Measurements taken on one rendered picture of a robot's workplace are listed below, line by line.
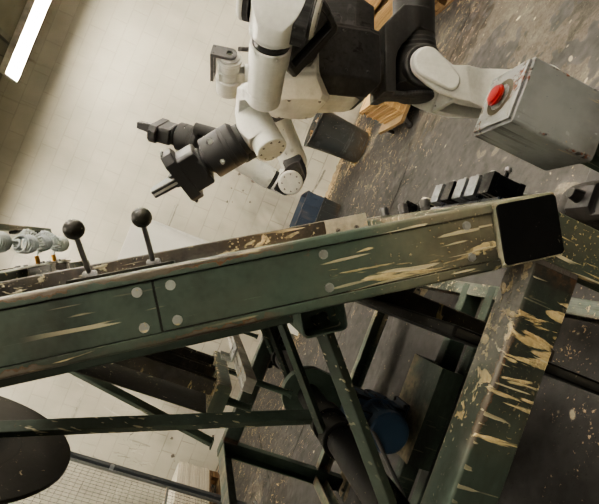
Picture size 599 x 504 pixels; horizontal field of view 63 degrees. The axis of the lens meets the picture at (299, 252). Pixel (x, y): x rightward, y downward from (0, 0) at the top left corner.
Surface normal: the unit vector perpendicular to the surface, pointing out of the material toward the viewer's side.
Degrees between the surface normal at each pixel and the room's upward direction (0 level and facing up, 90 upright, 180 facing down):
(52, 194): 90
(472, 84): 111
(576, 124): 90
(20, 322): 90
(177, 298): 90
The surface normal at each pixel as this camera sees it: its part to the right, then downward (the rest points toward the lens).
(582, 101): 0.19, 0.02
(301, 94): 0.07, 0.72
